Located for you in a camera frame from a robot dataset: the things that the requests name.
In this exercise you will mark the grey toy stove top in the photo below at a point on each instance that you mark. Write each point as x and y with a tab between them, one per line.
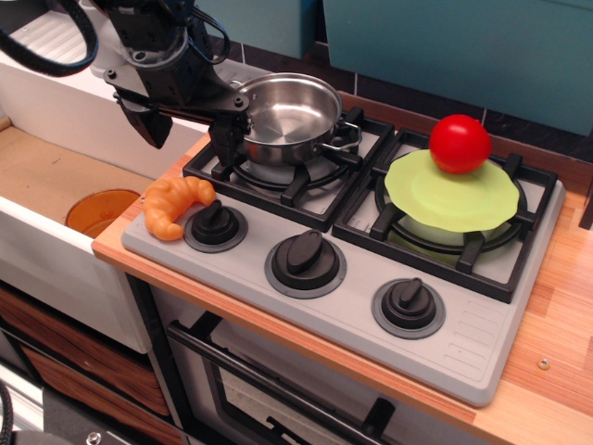
425	273

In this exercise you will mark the orange sink drain plug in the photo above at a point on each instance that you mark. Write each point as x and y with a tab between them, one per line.
94	213

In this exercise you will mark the black burner grate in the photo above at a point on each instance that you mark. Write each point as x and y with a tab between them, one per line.
501	264
311	194

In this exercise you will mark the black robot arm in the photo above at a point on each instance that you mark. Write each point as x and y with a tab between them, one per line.
160	31

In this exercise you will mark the black right burner grate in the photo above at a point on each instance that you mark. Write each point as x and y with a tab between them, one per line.
501	264

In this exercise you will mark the wooden drawer fronts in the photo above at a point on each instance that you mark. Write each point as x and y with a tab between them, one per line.
87	367

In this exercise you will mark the light green plate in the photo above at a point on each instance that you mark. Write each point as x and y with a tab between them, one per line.
480	200

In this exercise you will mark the stainless steel pot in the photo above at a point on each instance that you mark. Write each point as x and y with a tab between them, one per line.
294	119

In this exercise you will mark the black left burner grate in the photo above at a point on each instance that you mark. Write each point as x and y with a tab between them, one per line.
311	194

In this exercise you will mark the orange toy croissant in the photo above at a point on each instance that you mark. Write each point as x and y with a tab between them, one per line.
167	200

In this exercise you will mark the black right stove knob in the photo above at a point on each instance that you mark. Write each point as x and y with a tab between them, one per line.
408	308

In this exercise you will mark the black stove knob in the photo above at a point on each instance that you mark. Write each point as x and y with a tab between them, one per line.
306	266
215	229
408	308

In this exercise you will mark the grey toy faucet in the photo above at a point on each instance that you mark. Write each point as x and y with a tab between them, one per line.
108	54

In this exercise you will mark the red toy apple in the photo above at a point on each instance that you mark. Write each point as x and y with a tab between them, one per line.
459	144

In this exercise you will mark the oven door with handle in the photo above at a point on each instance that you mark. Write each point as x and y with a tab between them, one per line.
267	394

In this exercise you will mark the white toy sink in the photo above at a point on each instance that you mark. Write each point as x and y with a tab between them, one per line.
63	139

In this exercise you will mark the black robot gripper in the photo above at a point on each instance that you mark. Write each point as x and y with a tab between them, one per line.
186	88

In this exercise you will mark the black middle stove knob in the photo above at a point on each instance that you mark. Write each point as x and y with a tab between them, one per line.
306	266

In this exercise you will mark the teal cabinet panels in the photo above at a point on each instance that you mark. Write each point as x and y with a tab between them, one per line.
531	60

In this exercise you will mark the black left stove knob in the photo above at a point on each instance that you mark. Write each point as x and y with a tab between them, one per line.
215	229

